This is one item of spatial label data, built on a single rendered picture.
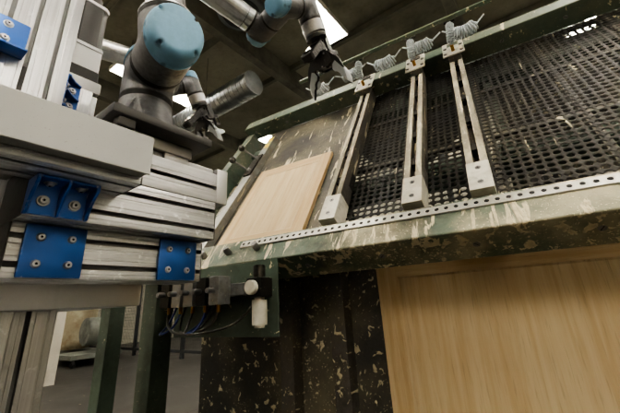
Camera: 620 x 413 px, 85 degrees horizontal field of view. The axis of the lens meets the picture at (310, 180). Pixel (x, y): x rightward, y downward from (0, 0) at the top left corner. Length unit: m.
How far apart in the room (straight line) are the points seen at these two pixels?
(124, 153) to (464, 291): 0.99
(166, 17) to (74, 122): 0.31
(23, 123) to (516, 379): 1.21
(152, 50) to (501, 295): 1.10
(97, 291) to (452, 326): 0.95
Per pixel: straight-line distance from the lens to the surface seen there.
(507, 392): 1.20
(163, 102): 0.87
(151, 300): 1.67
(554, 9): 2.01
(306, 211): 1.32
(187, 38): 0.79
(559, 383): 1.19
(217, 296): 1.18
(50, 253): 0.71
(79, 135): 0.60
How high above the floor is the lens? 0.66
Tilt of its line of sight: 20 degrees up
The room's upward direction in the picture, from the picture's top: 4 degrees counter-clockwise
